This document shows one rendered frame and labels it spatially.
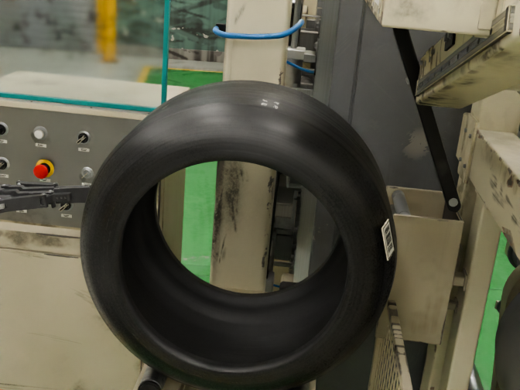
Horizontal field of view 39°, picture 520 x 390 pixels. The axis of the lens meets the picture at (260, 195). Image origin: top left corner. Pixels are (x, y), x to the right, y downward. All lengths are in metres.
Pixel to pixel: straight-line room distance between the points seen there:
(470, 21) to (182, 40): 9.51
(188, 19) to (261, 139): 9.16
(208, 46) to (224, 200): 8.78
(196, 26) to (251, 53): 8.79
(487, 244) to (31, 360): 1.37
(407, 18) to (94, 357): 1.59
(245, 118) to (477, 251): 0.66
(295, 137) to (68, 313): 1.18
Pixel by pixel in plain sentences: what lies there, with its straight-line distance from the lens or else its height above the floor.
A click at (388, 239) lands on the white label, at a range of 1.25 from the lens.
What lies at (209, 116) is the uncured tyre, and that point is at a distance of 1.21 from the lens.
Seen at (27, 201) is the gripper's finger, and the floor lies 1.24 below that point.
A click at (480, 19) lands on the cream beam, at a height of 1.66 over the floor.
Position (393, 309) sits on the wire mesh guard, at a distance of 1.60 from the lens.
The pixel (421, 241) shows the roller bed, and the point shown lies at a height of 1.14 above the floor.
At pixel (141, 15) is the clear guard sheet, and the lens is 1.90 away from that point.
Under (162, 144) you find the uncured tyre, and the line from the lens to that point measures 1.21.
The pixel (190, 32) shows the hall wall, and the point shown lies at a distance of 10.34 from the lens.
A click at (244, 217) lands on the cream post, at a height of 1.13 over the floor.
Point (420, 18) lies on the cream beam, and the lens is 0.91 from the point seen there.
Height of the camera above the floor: 1.73
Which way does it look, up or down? 20 degrees down
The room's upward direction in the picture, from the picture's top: 5 degrees clockwise
